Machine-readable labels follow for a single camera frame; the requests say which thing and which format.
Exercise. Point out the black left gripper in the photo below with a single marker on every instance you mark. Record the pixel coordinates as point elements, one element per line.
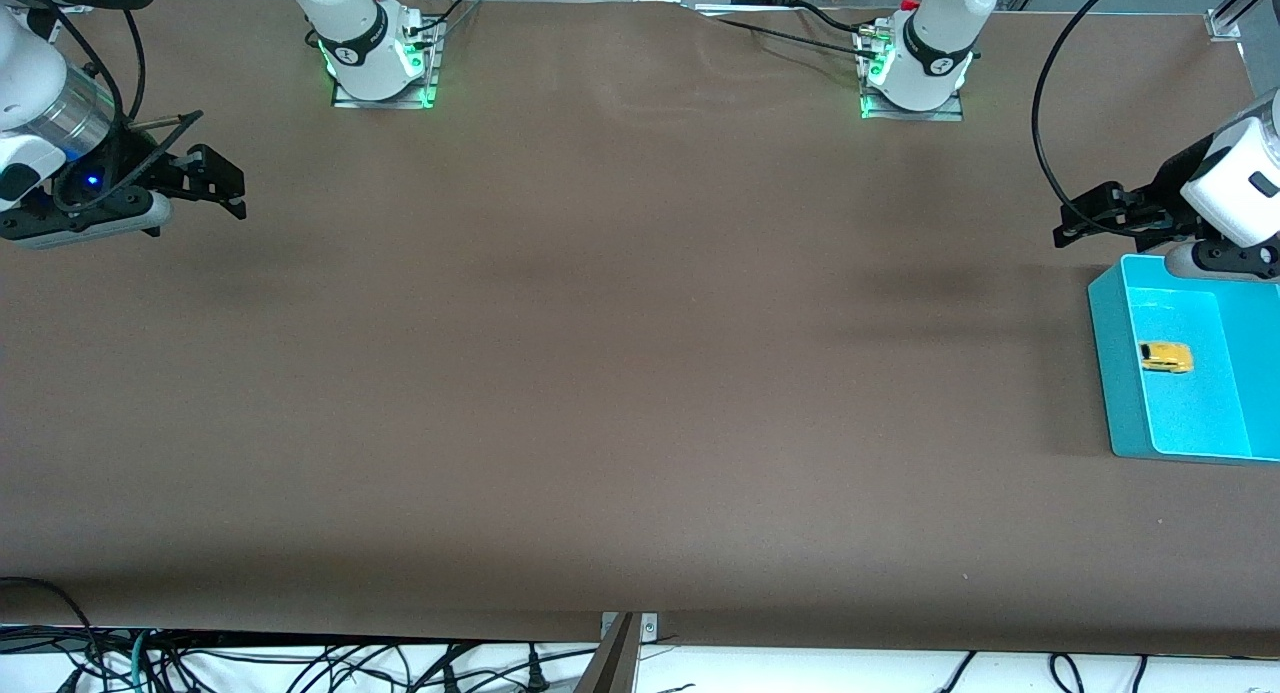
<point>1168,188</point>

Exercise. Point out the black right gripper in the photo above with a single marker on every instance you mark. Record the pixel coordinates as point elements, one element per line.
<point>147,163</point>

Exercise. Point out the yellow beetle toy car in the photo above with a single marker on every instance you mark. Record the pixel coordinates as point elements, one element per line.
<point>1168,357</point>

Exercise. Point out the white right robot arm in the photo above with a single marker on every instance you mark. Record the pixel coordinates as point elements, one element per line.
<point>360,43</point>

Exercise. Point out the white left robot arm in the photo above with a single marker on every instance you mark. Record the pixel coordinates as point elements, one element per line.
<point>940,43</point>

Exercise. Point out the teal plastic bin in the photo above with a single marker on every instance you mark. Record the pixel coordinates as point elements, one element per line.
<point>1200,413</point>

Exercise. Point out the black power plug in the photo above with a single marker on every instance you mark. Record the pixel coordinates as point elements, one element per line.
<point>535,678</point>

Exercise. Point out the metal table edge plate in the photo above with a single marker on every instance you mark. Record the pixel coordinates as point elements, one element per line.
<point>650,628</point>

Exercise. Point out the dark beam under table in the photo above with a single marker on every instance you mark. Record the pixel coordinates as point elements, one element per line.
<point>610,668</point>

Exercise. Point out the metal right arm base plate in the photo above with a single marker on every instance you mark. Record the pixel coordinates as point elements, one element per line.
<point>385,103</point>

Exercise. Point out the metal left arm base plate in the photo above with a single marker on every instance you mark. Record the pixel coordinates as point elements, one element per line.
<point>910,115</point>

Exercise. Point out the small aluminium corner bracket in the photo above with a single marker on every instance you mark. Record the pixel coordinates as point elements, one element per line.
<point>72,8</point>

